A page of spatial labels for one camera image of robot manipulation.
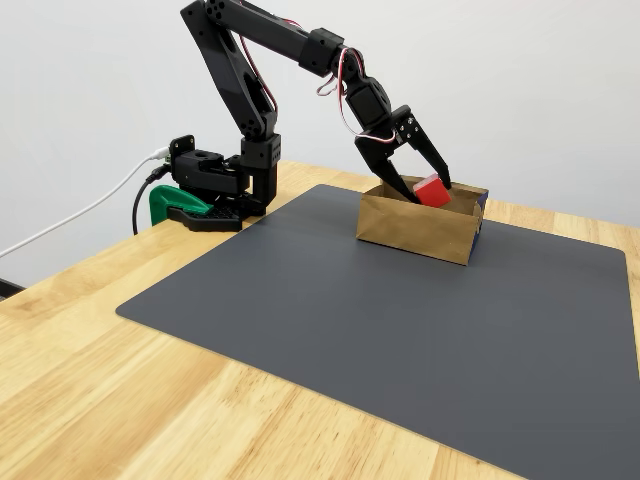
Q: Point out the small red square block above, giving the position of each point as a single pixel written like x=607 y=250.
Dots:
x=432 y=194

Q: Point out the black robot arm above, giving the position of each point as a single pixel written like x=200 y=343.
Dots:
x=235 y=80

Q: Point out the brown paper box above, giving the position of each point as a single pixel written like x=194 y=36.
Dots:
x=415 y=230

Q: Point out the grey rectangular desk mat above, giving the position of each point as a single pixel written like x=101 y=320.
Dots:
x=350 y=310

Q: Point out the green table clamp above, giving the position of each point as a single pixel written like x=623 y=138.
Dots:
x=170 y=200

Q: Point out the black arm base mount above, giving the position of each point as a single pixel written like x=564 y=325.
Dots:
x=205 y=170

